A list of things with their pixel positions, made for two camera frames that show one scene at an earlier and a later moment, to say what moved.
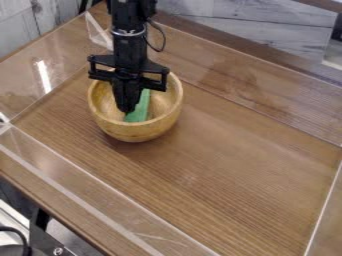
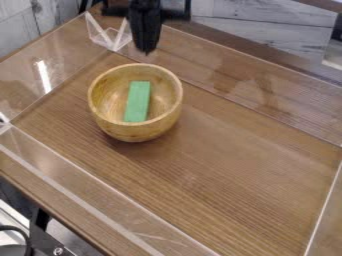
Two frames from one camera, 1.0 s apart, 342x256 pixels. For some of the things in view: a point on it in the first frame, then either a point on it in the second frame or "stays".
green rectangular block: x=141 y=109 stays
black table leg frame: x=42 y=244 stays
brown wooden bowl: x=109 y=118 stays
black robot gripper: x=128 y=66 → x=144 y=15
